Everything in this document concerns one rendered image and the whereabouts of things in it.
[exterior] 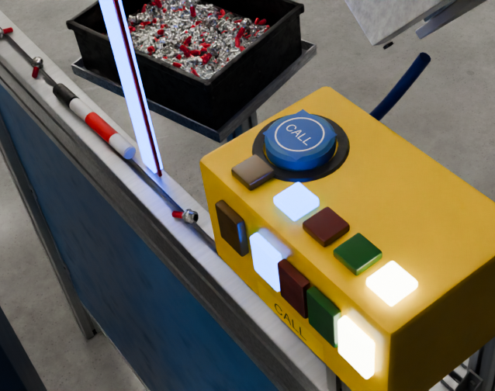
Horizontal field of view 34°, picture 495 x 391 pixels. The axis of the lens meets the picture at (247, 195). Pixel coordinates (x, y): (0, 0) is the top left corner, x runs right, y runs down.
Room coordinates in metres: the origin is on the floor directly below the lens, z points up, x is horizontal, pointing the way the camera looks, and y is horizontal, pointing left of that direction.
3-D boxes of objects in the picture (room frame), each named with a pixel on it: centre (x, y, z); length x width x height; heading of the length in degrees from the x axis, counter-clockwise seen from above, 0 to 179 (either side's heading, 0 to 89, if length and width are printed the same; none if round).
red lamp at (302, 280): (0.26, -0.02, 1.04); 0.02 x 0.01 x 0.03; 31
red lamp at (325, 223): (0.27, -0.04, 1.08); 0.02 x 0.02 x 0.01; 31
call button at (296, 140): (0.33, -0.03, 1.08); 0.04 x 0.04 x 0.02
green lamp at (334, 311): (0.24, -0.03, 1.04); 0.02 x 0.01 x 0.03; 31
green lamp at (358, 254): (0.25, -0.05, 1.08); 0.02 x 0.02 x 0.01; 31
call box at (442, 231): (0.29, -0.06, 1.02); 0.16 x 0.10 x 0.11; 31
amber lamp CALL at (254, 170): (0.32, 0.00, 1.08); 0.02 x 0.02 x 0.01; 31
